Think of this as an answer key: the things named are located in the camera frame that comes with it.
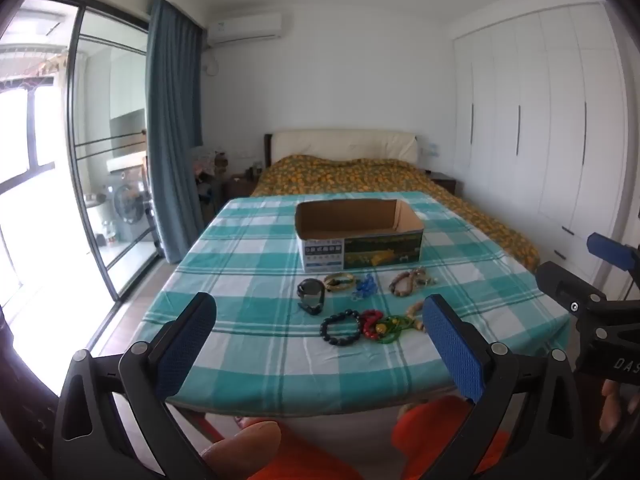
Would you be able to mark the person's left hand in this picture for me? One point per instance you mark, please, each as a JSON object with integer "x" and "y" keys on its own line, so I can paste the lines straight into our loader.
{"x": 245, "y": 447}

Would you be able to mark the white wardrobe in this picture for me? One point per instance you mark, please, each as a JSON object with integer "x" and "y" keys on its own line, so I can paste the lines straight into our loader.
{"x": 545, "y": 120}

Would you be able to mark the grey washing machine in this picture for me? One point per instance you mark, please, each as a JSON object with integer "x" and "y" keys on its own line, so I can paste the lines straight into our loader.
{"x": 127, "y": 205}

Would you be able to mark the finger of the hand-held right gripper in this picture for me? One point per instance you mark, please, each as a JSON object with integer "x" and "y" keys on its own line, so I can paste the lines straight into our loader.
{"x": 567, "y": 287}
{"x": 610, "y": 250}

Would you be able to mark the printed cardboard box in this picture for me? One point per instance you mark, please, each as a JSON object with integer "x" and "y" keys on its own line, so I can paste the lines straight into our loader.
{"x": 350, "y": 245}

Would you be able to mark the dark wooden nightstand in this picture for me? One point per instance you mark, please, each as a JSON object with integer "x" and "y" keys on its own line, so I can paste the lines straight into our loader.
{"x": 240, "y": 187}
{"x": 444, "y": 182}

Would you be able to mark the green checked tablecloth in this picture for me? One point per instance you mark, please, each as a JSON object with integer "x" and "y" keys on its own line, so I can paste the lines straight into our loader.
{"x": 250, "y": 270}

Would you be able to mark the blue curtain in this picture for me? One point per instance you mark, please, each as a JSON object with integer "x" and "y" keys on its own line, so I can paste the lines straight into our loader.
{"x": 172, "y": 135}

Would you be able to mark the person's right hand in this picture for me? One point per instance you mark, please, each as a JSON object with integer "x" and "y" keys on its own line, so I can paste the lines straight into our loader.
{"x": 615, "y": 405}

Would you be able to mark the pile of clothes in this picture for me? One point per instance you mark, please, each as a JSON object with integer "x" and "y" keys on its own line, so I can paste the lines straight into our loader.
{"x": 210, "y": 165}

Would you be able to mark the white air conditioner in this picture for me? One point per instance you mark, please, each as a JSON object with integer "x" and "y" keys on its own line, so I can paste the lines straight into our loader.
{"x": 245, "y": 27}

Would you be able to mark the black framed glass door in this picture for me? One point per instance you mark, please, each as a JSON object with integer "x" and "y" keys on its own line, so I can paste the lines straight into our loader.
{"x": 75, "y": 160}

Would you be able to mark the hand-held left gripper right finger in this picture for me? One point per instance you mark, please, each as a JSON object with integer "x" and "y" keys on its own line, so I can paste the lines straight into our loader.
{"x": 452, "y": 350}

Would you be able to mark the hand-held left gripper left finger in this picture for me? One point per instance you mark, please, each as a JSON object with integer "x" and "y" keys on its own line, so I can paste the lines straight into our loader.
{"x": 185, "y": 345}

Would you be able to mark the black wristwatch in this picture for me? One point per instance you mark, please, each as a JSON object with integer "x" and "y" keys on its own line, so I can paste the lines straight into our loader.
{"x": 311, "y": 292}

